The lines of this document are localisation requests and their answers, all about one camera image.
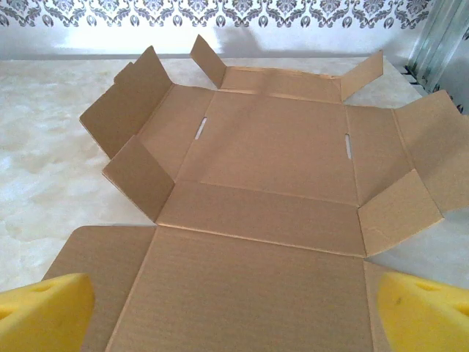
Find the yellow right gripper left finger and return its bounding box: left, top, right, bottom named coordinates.
left=0, top=272, right=96, bottom=352

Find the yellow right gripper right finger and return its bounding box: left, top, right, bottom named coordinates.
left=377, top=271, right=469, bottom=352

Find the brown cardboard box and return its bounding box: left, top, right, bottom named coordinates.
left=43, top=34, right=469, bottom=352

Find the aluminium frame post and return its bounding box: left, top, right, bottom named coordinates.
left=402, top=0, right=469, bottom=111

